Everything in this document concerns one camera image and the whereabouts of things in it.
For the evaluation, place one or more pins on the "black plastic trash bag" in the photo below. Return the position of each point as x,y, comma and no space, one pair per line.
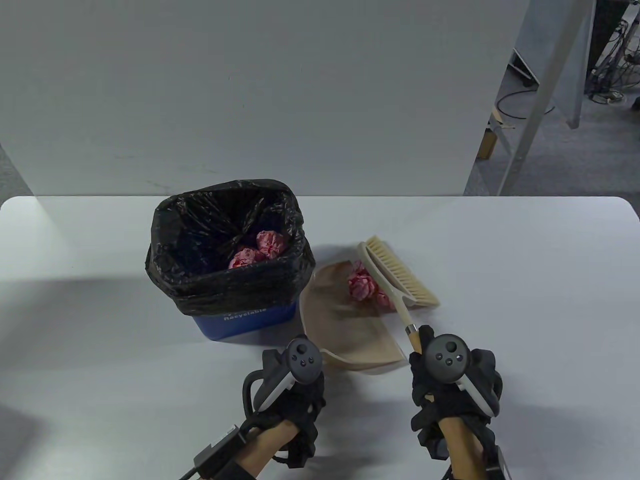
200,235

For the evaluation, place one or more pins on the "grey leaning board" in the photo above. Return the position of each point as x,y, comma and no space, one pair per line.
575,75

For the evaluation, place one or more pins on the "grey stand base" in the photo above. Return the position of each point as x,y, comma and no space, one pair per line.
522,67

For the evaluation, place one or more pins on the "blue recycling bin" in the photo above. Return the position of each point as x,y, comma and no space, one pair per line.
245,325

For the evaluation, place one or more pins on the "beige plastic dustpan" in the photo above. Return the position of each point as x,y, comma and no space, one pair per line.
345,330

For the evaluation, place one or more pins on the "wooden block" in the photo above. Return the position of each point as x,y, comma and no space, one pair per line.
486,145

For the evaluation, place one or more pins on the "pile of pink paper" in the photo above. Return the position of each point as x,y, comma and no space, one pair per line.
362,285

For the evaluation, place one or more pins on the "white table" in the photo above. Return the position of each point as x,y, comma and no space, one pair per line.
550,325

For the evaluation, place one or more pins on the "person's left forearm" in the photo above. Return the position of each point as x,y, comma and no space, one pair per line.
265,445

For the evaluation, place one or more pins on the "person's right forearm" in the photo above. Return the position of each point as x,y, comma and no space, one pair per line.
460,445

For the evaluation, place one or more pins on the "white partition panel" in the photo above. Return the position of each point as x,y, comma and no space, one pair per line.
250,90

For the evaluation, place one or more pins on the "person's right hand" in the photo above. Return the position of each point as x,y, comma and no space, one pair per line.
440,400

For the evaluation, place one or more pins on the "grey metal pole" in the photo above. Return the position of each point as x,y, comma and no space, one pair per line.
542,100

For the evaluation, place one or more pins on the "person's left hand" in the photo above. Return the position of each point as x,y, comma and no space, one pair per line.
300,405

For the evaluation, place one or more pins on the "black handheld controller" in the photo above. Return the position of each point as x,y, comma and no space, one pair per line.
447,357
304,360

